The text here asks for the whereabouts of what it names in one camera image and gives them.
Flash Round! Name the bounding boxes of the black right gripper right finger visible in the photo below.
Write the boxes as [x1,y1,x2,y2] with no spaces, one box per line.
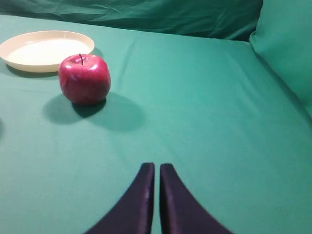
[159,163,231,234]

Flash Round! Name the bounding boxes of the red apple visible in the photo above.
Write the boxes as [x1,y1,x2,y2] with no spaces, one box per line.
[58,54,111,105]

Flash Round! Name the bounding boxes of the yellow plate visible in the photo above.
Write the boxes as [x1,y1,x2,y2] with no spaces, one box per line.
[0,30,95,73]

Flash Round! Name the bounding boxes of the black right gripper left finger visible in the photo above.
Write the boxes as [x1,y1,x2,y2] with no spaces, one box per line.
[87,162,155,234]

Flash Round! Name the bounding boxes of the green tablecloth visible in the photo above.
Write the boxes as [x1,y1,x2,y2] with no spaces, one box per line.
[0,15,312,234]

